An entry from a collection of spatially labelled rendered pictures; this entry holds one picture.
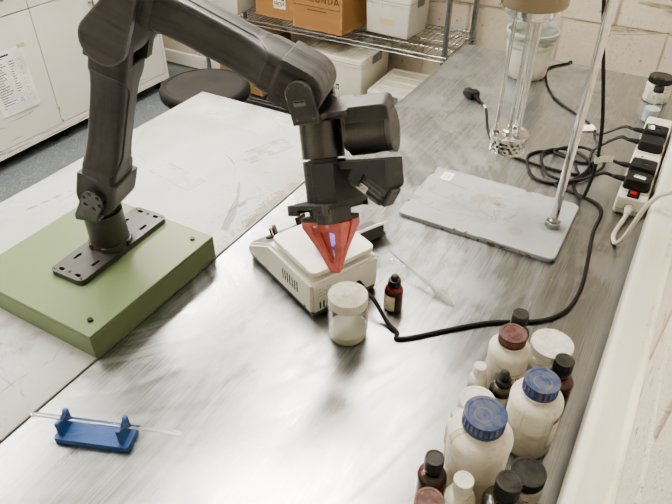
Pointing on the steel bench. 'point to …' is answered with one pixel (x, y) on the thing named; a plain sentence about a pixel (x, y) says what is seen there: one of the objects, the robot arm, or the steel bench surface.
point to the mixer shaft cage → (501, 135)
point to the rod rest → (95, 435)
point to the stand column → (582, 113)
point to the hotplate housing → (278, 264)
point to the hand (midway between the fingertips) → (335, 266)
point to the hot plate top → (302, 249)
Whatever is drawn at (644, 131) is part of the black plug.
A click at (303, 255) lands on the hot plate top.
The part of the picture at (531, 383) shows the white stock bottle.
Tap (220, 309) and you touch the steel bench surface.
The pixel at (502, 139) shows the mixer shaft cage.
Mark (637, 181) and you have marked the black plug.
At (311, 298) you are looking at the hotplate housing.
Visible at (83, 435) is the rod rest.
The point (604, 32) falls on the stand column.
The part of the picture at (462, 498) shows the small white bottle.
